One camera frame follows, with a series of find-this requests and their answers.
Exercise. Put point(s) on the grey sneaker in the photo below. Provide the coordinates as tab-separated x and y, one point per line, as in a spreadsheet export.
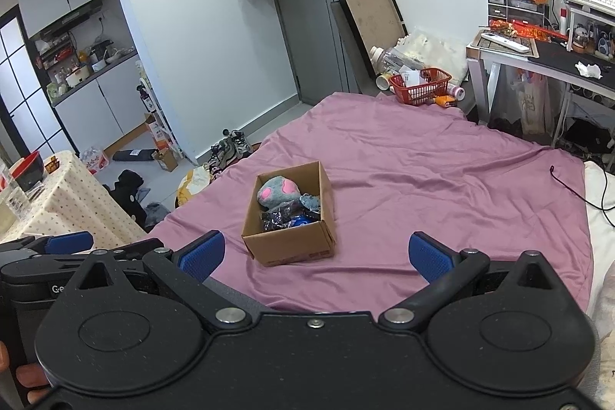
241	145
222	154

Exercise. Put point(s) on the small open cardboard box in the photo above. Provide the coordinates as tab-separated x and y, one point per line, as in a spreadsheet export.
166	160

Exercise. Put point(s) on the water bottle pack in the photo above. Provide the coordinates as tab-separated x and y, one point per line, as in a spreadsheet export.
93	160

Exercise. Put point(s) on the shiny dark plastic packet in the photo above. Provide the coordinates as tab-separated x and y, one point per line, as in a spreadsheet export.
278	218

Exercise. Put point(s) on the hanging clear plastic bag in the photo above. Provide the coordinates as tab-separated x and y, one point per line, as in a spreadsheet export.
531	102

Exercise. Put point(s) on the orange packet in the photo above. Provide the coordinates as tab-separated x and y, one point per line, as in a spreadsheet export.
444	101

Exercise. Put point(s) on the clear glass container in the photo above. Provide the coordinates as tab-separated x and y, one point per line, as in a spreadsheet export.
12	203

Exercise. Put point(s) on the red and black bowl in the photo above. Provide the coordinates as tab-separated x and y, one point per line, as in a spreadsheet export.
28	172

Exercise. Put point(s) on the white kitchen cabinet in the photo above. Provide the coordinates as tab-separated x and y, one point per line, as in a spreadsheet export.
105	107

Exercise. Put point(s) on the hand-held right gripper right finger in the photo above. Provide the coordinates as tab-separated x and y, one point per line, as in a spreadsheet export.
432	256

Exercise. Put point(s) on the black framed board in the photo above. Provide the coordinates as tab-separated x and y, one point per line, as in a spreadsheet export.
370	16

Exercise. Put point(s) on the blue fuzzy cloth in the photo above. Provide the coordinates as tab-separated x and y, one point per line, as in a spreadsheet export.
310	201

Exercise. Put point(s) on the white desk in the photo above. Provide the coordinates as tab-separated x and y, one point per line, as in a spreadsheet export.
509	59

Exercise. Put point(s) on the grey drawer organizer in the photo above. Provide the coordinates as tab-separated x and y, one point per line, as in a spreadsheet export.
516	4

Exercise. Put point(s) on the blue tissue packet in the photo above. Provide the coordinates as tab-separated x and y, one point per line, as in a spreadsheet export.
301	221

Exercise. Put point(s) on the grey fluffy plush toy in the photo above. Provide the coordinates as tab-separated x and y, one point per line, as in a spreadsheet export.
274	185

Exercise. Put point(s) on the spray bottle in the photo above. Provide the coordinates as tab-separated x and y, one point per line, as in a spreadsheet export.
143	98

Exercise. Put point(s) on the orange and white carton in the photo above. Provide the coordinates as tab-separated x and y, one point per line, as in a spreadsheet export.
158	131

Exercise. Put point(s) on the white remote control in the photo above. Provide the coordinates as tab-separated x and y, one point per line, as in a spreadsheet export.
504	41

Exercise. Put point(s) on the crumpled white tissue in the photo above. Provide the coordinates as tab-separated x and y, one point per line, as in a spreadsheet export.
588	69

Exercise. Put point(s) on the paper cup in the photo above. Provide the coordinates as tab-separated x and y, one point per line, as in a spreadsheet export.
386	81

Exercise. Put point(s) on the range hood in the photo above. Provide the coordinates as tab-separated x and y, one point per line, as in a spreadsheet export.
67	20

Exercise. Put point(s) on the red plastic basket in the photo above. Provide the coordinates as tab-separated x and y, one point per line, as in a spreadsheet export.
423	95

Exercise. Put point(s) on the black flat bag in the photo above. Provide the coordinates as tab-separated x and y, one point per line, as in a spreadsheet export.
134	155

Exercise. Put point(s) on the grey cloth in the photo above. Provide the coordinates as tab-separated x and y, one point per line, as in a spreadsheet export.
156	213

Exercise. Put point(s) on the black desk mat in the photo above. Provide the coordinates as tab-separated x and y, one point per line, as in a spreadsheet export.
557	62

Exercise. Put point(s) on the grey door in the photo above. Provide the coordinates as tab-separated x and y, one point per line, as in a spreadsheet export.
317	35

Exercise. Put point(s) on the black dotted clothing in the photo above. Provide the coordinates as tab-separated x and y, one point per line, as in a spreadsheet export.
127	194

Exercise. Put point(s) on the black framed glass door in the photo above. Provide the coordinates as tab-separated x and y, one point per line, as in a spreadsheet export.
29	102

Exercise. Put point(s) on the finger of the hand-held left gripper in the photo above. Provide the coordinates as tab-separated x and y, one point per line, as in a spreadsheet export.
139	247
69	243

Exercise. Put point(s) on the dotted tablecloth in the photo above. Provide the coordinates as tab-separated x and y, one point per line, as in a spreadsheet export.
72	208

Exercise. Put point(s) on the yellow plastic bag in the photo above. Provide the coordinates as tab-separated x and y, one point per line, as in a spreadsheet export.
194	184

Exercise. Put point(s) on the red packets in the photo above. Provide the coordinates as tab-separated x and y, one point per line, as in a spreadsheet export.
528	29

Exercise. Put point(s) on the white duvet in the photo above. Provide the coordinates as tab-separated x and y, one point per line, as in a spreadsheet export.
600	246

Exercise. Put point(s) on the brown cardboard box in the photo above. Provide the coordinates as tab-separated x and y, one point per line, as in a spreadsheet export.
288	251

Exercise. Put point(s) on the white storage rack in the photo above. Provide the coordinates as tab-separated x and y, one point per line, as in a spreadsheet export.
163	112

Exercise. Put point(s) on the small glass teapot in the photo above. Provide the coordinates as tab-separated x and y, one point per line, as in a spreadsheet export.
581	39

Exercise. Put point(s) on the white plastic bag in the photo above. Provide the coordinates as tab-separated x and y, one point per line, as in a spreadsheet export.
442	49

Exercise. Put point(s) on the large clear plastic bottle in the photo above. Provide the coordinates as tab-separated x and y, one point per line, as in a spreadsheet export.
389	58

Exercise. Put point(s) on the person's left hand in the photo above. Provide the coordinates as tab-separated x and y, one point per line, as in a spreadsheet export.
31	376

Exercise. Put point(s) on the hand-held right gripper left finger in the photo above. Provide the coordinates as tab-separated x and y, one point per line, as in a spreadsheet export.
202	256

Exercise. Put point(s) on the white paper box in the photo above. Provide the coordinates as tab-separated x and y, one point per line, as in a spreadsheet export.
412	78

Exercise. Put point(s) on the pink bedsheet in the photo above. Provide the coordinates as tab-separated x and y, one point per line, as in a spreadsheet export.
432	179

